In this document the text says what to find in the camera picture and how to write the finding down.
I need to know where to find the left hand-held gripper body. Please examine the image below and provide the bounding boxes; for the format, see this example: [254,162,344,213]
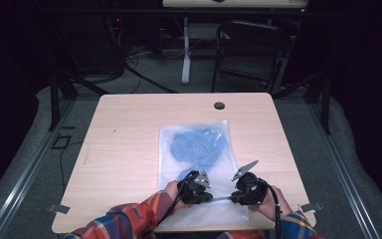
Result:
[177,170,213,205]

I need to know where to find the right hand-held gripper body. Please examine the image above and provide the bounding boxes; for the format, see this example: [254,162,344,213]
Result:
[231,159,270,206]

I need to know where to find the white mesh laundry bag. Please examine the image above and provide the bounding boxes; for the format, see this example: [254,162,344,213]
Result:
[156,119,251,229]

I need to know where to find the person's left hand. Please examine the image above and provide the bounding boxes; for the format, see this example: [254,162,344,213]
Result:
[164,180,194,211]

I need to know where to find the person's right hand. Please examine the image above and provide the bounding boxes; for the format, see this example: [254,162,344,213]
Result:
[248,185,293,223]

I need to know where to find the blue garment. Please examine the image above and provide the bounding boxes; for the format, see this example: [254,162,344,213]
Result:
[170,128,230,182]

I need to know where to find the white desk leg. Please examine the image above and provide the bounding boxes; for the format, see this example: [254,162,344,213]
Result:
[181,16,192,86]

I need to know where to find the black folding chair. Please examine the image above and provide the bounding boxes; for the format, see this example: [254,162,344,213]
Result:
[210,20,291,95]

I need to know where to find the left hand-held gripper cable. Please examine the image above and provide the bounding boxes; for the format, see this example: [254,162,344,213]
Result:
[140,171,198,238]

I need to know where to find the hand-held gripper cable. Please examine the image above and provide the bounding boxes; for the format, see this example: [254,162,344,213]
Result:
[260,178,283,239]
[140,171,198,238]

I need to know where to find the right hand-held gripper cable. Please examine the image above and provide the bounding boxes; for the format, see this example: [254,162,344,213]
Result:
[260,178,283,239]

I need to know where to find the grey metal table bracket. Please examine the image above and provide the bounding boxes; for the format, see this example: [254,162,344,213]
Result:
[297,200,324,214]
[47,203,72,215]

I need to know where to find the aluminium floor rail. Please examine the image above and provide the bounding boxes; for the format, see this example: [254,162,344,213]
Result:
[0,99,77,239]
[305,99,382,239]

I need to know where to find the black metal frame stand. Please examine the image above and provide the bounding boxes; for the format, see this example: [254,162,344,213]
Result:
[272,70,332,135]
[47,68,110,131]

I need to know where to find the thick black floor cable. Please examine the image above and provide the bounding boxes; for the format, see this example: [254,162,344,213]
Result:
[124,64,179,95]

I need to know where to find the thin black floor cable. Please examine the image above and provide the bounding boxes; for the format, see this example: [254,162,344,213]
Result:
[59,140,85,197]

